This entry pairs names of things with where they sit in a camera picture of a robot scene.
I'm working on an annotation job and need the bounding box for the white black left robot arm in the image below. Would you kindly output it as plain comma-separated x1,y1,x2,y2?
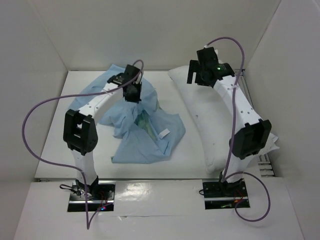
63,64,143,200

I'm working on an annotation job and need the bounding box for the light blue pillowcase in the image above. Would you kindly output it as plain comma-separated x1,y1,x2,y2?
71,63,187,165

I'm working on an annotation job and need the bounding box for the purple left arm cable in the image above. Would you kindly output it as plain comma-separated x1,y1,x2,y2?
21,59,145,230

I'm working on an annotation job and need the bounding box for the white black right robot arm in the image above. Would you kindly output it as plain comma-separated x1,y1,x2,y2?
187,46,272,196

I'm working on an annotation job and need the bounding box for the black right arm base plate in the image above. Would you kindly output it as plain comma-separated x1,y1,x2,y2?
198,180,250,210

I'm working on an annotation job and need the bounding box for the white pillow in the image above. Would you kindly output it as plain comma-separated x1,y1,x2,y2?
168,65,233,174

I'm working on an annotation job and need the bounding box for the aluminium frame rail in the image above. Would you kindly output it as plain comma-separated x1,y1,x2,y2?
238,70,276,178

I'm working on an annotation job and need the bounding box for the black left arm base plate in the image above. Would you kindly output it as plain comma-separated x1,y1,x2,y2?
64,180,116,213

